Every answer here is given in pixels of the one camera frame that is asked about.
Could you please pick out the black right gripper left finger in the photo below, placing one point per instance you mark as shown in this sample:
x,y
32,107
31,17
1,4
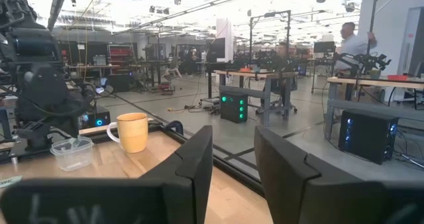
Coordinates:
x,y
132,201

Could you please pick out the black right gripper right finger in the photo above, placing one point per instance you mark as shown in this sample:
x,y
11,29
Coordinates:
x,y
331,197

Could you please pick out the green paper packet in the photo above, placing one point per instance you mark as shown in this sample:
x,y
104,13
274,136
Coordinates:
x,y
8,181

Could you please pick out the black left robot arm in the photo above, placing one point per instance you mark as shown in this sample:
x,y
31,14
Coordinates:
x,y
39,85

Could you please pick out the background black robot arm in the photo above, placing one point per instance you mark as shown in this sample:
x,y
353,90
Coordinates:
x,y
348,59
374,61

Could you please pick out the clear plastic container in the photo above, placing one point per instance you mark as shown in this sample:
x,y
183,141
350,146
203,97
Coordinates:
x,y
71,156

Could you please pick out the yellow ceramic mug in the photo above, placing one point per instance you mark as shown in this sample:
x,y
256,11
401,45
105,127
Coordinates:
x,y
132,134

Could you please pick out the computer tower blue lights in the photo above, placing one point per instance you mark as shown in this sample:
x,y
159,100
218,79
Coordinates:
x,y
367,138

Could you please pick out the red shelf unit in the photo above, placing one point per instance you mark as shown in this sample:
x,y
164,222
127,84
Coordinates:
x,y
121,55

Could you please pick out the wooden workbench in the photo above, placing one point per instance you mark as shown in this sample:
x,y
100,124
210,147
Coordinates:
x,y
364,82
265,75

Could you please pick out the small green cup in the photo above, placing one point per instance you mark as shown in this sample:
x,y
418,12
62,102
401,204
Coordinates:
x,y
375,74

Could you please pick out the computer tower green lights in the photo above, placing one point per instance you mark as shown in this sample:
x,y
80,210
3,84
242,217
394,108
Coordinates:
x,y
233,106

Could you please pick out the red tray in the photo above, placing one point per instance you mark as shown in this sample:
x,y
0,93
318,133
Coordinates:
x,y
397,77

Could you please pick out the black monitor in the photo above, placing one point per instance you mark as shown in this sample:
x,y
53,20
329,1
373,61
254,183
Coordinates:
x,y
324,46
216,50

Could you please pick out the person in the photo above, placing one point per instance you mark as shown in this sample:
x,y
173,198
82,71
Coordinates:
x,y
282,50
352,46

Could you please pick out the grey metal post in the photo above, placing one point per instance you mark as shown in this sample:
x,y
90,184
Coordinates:
x,y
14,161

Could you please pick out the black camera frame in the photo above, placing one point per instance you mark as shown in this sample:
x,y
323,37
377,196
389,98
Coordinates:
x,y
289,35
371,25

